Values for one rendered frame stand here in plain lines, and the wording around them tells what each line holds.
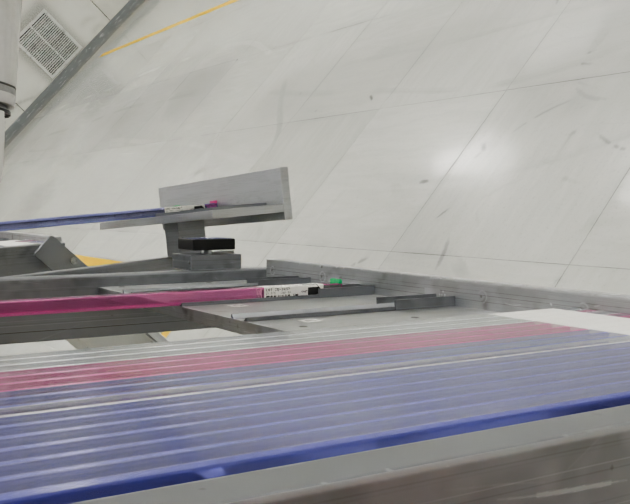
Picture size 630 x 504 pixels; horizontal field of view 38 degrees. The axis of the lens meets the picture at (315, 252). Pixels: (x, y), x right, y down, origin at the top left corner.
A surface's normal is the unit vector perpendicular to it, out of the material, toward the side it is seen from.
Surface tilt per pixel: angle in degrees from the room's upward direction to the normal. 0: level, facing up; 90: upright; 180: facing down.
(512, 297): 42
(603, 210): 0
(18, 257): 90
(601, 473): 90
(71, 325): 90
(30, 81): 90
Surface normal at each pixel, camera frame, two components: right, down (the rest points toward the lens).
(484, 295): -0.84, 0.03
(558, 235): -0.62, -0.65
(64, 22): 0.54, 0.04
